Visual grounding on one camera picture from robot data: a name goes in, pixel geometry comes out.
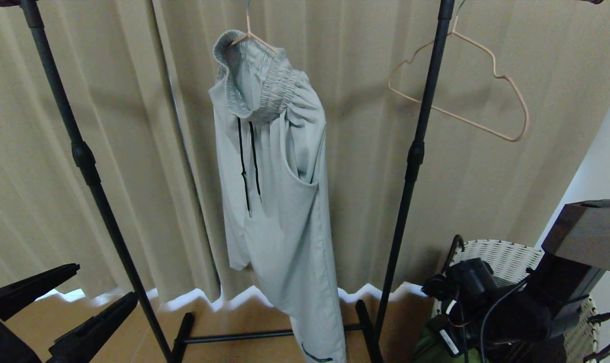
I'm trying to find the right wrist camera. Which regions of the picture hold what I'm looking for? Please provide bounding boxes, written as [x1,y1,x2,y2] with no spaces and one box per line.
[420,258,498,303]

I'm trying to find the pale grey shorts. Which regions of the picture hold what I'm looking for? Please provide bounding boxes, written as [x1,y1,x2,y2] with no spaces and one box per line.
[208,29,347,363]

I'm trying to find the green garment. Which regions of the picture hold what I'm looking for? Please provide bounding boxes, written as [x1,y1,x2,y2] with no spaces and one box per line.
[412,314,483,363]

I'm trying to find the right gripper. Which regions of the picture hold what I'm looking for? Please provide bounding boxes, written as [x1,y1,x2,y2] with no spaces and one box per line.
[429,301,498,359]

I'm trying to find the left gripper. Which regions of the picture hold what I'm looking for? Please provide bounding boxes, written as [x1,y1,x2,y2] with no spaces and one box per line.
[0,263,140,363]

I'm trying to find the white laundry basket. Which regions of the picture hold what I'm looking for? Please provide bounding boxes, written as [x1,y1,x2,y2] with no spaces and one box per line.
[432,234,610,363]

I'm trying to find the black clothes rack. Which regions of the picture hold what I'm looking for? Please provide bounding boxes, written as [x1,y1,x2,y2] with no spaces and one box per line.
[0,0,606,363]

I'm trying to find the pink clothes hanger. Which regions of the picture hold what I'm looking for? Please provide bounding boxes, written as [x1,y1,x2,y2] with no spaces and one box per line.
[387,0,530,143]
[227,0,281,54]

